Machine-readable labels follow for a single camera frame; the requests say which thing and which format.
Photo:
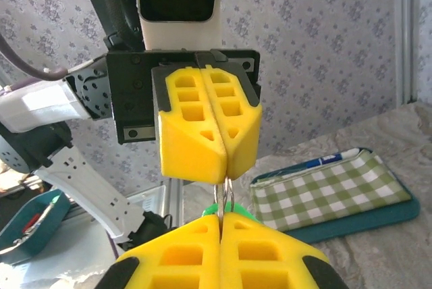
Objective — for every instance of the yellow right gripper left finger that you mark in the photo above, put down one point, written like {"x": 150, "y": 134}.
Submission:
{"x": 189, "y": 245}

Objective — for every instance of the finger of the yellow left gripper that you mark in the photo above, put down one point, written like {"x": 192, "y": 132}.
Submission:
{"x": 243, "y": 133}
{"x": 185, "y": 154}

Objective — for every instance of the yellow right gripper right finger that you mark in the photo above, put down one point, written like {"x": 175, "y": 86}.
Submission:
{"x": 263, "y": 238}

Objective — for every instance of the key with green cover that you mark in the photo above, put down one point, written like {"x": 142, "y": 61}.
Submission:
{"x": 238, "y": 208}

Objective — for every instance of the silver metal keyring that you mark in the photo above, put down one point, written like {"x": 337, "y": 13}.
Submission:
{"x": 220, "y": 201}

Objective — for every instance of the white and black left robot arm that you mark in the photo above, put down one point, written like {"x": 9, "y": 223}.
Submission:
{"x": 91, "y": 187}

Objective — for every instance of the green checkered cloth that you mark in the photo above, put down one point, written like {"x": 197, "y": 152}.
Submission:
{"x": 371, "y": 219}
{"x": 330, "y": 191}

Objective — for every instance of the white and blue marker pen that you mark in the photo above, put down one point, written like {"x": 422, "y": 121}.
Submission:
{"x": 332, "y": 158}

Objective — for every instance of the small silver metal object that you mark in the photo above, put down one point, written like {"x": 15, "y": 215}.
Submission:
{"x": 45, "y": 213}

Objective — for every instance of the teal plastic bin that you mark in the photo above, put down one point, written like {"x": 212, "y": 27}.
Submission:
{"x": 47, "y": 231}

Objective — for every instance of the small red object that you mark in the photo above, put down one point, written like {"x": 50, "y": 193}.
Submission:
{"x": 31, "y": 225}

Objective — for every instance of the metal frame post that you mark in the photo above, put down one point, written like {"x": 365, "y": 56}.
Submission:
{"x": 405, "y": 32}

